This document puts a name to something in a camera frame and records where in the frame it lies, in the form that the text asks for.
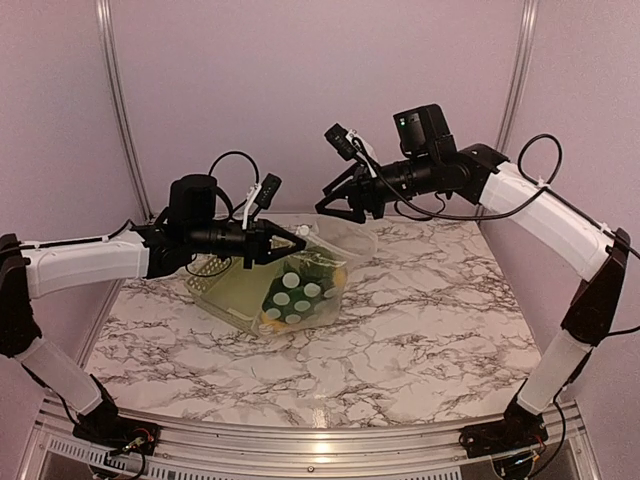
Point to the right aluminium frame post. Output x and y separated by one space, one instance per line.
519 75

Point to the yellow lemon toy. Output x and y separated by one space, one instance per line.
340 277

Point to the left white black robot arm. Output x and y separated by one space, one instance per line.
31 271

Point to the front aluminium rail base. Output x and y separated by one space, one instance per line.
191 449

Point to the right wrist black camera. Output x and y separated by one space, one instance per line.
424 131

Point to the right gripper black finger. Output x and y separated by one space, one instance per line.
354 212
344 184

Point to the clear zip top bag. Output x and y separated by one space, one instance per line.
350 243

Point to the pale green perforated basket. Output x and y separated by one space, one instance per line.
228 291

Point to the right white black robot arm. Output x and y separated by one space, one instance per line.
483 176

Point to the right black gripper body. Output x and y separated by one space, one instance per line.
422 177

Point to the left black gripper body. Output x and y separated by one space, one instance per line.
203 243

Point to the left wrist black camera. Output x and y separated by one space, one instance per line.
192 201

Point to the wrist black camera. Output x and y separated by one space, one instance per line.
424 131
192 201

